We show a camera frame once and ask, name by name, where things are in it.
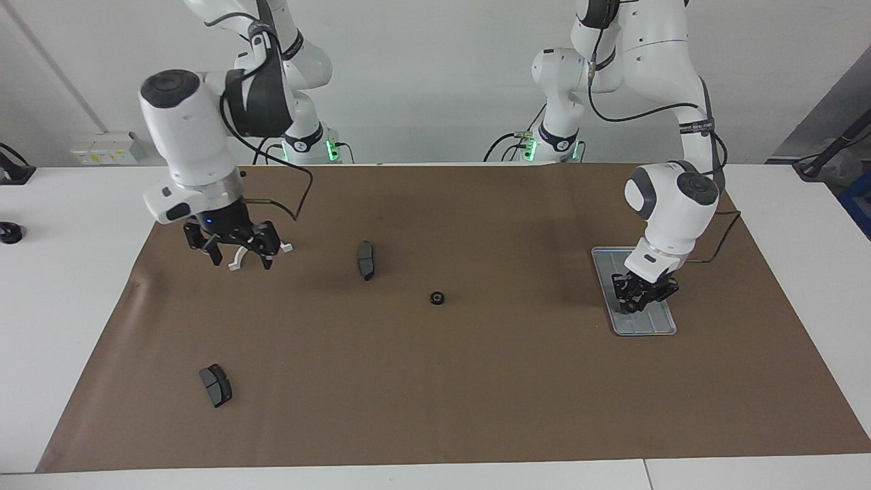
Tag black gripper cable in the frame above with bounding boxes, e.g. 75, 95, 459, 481
587, 27, 742, 264
204, 10, 315, 222

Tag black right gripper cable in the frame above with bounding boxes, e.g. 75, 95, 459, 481
204, 10, 315, 222

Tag white curved plastic bracket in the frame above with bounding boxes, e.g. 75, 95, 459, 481
228, 242, 295, 273

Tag white wall conduit pipe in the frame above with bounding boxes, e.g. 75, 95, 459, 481
0, 0, 110, 135

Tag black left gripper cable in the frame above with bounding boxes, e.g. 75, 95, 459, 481
587, 27, 742, 264

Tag short grey brake pad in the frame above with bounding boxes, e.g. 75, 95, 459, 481
198, 363, 233, 409

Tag black stand foot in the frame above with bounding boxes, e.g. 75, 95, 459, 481
0, 143, 36, 186

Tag blue crate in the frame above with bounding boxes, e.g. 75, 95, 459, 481
836, 170, 871, 240

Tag silver metal compartment tray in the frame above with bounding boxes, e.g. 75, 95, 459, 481
590, 246, 678, 337

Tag black tripod leg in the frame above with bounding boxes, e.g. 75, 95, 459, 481
793, 108, 871, 182

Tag black left arm base cables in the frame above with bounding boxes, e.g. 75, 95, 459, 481
483, 102, 545, 164

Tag white wall socket box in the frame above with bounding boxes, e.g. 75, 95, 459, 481
70, 131, 146, 167

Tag brown paper table mat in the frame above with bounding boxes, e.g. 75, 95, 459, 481
35, 162, 871, 474

